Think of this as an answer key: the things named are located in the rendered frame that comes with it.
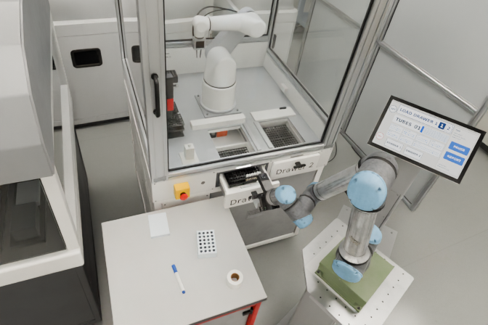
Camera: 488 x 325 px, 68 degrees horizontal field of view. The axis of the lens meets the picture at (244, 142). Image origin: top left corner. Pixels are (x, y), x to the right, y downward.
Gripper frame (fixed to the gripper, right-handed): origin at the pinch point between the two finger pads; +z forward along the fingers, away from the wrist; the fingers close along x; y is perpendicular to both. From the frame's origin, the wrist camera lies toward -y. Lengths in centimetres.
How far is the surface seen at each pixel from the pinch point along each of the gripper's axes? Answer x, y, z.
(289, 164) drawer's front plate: 26.7, -12.9, 10.8
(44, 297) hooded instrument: -102, 23, 35
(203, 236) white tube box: -28.2, 12.5, 6.5
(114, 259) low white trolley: -69, 13, 10
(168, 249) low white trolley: -44.8, 14.4, 9.0
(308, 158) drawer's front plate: 38.2, -13.9, 9.5
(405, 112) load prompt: 95, -27, -10
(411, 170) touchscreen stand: 102, 6, 6
